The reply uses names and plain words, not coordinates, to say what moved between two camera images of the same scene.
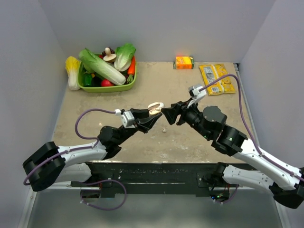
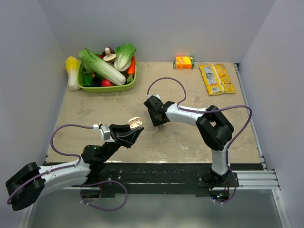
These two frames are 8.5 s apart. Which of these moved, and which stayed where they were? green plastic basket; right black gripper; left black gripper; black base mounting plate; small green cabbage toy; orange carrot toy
Moved: left black gripper; right black gripper
Stayed: small green cabbage toy; orange carrot toy; black base mounting plate; green plastic basket
